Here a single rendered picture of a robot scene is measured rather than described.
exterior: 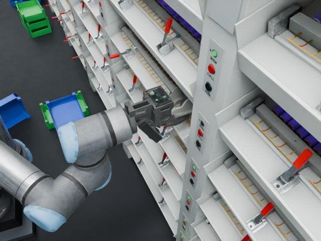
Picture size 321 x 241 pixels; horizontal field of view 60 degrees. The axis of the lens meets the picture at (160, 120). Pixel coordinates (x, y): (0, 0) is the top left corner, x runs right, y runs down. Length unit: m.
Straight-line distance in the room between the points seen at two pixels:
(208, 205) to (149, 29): 0.55
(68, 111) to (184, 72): 1.46
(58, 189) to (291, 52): 0.57
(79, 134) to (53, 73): 1.91
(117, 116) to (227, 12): 0.36
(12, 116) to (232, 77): 1.92
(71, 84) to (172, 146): 1.53
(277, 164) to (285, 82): 0.18
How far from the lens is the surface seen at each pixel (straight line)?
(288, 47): 0.45
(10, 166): 0.78
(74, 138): 0.65
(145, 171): 1.59
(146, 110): 0.69
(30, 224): 1.69
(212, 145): 0.63
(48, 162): 1.93
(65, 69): 2.55
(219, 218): 0.88
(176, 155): 0.97
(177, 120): 0.73
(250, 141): 0.56
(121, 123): 0.66
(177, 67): 0.70
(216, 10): 0.47
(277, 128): 0.55
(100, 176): 0.76
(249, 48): 0.46
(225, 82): 0.50
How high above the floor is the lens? 1.51
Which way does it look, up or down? 49 degrees down
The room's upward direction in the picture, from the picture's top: straight up
